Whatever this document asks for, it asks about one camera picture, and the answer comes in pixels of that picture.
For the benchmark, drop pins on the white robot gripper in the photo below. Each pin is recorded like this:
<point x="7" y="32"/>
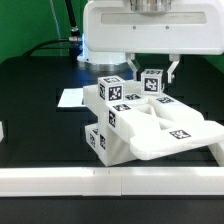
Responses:
<point x="189" y="27"/>

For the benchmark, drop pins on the small white tagged cube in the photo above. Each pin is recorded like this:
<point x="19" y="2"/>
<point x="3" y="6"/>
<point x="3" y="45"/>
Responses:
<point x="151" y="81"/>
<point x="111" y="88"/>

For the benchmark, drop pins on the white chair back frame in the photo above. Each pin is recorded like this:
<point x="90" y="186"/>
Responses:
<point x="154" y="126"/>

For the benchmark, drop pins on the white chair seat part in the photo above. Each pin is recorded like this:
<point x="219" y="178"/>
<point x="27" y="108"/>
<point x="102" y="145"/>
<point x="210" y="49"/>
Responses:
<point x="112" y="150"/>

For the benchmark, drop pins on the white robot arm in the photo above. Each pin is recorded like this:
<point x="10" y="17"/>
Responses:
<point x="116" y="58"/>

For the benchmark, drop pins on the white marker base plate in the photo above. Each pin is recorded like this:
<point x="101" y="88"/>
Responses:
<point x="71" y="97"/>

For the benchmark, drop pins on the white right obstacle wall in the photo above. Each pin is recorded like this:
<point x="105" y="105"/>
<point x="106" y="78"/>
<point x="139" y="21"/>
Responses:
<point x="217" y="151"/>

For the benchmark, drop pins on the white obstacle wall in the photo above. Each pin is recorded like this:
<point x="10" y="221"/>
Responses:
<point x="217" y="151"/>
<point x="1" y="132"/>
<point x="124" y="181"/>

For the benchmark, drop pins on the white front obstacle wall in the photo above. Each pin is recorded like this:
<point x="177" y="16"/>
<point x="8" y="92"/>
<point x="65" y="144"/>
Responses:
<point x="124" y="181"/>

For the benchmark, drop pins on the white left obstacle wall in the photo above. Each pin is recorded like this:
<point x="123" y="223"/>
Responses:
<point x="1" y="132"/>

